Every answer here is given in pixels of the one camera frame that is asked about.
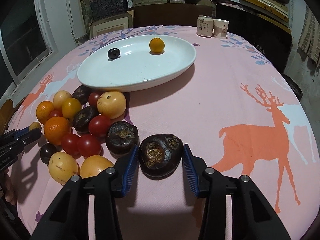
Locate small yellow orange citrus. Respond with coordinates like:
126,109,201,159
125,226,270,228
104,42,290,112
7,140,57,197
149,37,165,54

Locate red cherry tomato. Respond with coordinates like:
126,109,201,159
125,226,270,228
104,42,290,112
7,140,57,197
88,115,111,138
48,110,63,119
61,133,81,159
77,134,102,158
88,91,102,108

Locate pink beverage can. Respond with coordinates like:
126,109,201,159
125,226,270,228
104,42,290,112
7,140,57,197
196,15,213,37

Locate black round stool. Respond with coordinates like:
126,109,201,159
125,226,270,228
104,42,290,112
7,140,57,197
282,74,303,101

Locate left hand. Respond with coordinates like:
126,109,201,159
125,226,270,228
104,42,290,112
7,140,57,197
1,168,17,205

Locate large dark water chestnut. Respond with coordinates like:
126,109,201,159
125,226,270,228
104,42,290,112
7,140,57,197
138,134,183,180

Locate large beige passion fruit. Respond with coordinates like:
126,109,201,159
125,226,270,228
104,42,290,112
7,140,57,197
97,91,126,119

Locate window frame left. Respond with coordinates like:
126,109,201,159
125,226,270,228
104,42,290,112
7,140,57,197
1,0,57,104

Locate white oval plate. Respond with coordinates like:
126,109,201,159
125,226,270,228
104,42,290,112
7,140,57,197
77,35,196,92

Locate small dark plum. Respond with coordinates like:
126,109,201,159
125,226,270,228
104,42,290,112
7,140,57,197
40,142,58,166
107,48,120,60

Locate yellow citrus fruit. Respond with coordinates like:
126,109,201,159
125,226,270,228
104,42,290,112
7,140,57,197
61,98,82,121

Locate dark board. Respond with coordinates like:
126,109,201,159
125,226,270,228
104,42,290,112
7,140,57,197
132,3,212,27

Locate wooden chair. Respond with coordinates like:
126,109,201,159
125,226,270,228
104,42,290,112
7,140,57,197
0,99,14,135

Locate framed picture board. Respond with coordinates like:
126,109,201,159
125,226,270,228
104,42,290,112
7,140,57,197
89,10,135,38

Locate pink deer tablecloth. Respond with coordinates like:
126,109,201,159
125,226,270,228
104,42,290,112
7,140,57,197
9,26,319,239

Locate orange mandarin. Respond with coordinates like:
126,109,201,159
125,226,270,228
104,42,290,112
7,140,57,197
43,116,72,146
36,101,54,125

